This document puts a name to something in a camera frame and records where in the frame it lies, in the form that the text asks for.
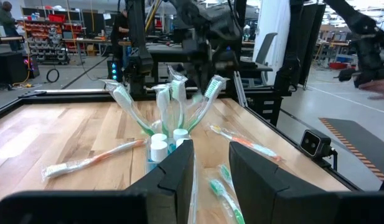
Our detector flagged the black equipment cabinet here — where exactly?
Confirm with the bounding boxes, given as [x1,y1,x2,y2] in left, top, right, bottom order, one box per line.
[0,51,40,93]

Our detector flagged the black aluminium table frame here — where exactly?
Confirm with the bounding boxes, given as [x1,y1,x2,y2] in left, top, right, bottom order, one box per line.
[0,0,365,192]

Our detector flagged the black handheld device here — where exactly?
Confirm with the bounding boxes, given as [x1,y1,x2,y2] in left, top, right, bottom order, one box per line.
[324,0,384,90]

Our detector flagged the person's hand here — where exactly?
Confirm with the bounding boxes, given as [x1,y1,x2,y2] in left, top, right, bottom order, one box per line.
[358,79,384,101]

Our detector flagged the black table-level camera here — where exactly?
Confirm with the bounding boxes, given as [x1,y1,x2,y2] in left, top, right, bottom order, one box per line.
[299,129,339,171]

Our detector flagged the clear acrylic organizer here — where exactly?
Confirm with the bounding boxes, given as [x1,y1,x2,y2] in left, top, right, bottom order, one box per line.
[144,123,199,175]

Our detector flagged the red bin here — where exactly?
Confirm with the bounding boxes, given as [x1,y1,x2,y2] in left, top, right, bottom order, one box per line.
[328,61,350,71]

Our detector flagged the orange toothbrush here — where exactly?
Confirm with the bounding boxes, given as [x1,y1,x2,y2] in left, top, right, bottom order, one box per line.
[209,123,284,162]
[41,139,146,182]

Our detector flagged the person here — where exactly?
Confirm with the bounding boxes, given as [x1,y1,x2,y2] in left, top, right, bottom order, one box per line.
[110,8,132,71]
[0,1,22,52]

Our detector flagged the red parts bin shelf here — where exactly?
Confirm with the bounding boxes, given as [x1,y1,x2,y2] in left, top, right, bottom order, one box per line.
[22,4,85,66]

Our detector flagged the black cable coil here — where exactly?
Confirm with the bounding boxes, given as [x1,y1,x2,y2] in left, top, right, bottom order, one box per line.
[45,68,60,83]

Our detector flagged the black computer tower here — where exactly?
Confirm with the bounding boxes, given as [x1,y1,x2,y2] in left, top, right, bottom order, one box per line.
[106,58,126,82]

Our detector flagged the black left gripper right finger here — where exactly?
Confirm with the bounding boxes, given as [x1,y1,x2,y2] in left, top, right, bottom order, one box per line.
[228,141,289,224]

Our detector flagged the black floor mat orange stripes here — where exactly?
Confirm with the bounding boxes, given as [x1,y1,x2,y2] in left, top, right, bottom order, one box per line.
[317,117,384,182]

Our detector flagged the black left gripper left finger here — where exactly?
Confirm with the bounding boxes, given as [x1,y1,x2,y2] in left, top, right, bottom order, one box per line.
[126,139,195,224]

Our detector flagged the grey office chair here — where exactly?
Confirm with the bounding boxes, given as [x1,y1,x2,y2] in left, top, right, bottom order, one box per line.
[238,32,279,90]

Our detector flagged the white pillar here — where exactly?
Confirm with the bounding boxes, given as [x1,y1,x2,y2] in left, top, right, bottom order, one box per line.
[253,0,294,85]

